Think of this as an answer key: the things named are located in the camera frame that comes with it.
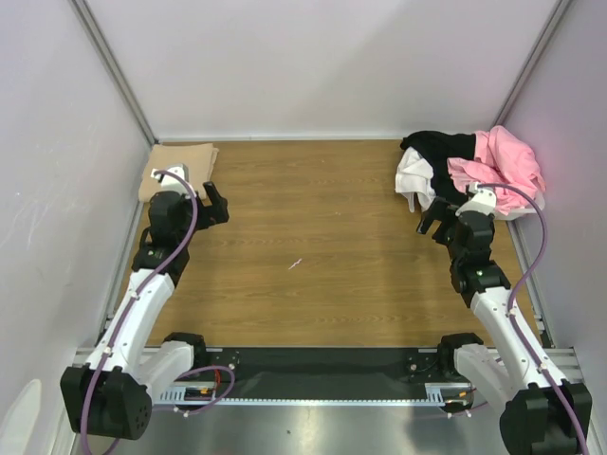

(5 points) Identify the small pink thread scrap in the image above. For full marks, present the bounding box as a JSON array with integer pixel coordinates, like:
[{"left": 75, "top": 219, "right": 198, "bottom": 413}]
[{"left": 287, "top": 258, "right": 303, "bottom": 270}]

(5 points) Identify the aluminium frame rail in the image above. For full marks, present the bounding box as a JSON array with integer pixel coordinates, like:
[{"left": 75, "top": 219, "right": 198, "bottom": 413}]
[{"left": 70, "top": 346, "right": 584, "bottom": 384}]

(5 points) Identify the pink t shirt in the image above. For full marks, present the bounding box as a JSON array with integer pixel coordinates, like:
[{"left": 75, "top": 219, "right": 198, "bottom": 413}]
[{"left": 446, "top": 126, "right": 546, "bottom": 205}]

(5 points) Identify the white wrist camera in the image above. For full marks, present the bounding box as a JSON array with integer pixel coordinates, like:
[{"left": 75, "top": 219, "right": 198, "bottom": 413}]
[
  {"left": 150, "top": 164, "right": 191, "bottom": 194},
  {"left": 455, "top": 182, "right": 497, "bottom": 218}
]

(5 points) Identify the white t shirt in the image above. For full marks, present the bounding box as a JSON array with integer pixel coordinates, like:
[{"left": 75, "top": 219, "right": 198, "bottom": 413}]
[{"left": 395, "top": 147, "right": 436, "bottom": 213}]

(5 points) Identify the white plastic laundry basket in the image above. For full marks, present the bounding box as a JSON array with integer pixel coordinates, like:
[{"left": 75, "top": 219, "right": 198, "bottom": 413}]
[{"left": 493, "top": 207, "right": 537, "bottom": 222}]

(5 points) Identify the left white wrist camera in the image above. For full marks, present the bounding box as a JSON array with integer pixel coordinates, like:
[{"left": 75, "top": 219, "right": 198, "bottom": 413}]
[{"left": 150, "top": 164, "right": 191, "bottom": 194}]

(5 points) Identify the black t shirt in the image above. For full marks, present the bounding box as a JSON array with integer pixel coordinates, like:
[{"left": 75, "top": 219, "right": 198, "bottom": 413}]
[{"left": 400, "top": 131, "right": 476, "bottom": 206}]

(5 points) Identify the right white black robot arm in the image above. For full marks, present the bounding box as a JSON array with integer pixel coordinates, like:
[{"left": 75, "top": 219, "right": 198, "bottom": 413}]
[{"left": 417, "top": 189, "right": 592, "bottom": 454}]

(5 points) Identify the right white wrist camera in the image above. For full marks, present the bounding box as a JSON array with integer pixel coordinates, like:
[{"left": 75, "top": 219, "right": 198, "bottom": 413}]
[{"left": 455, "top": 182, "right": 497, "bottom": 218}]

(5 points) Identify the folded beige t shirt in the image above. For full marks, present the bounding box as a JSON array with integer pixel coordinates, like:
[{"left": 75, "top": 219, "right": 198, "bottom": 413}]
[{"left": 138, "top": 143, "right": 219, "bottom": 203}]

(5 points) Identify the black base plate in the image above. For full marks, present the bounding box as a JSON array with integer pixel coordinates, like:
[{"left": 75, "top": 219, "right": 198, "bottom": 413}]
[{"left": 194, "top": 347, "right": 460, "bottom": 401}]

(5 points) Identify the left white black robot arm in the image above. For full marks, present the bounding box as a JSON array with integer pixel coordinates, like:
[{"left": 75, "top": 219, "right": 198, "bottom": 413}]
[{"left": 60, "top": 178, "right": 229, "bottom": 441}]

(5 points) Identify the grey slotted cable duct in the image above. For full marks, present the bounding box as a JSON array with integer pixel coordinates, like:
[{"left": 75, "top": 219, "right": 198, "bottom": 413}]
[{"left": 156, "top": 382, "right": 476, "bottom": 408}]

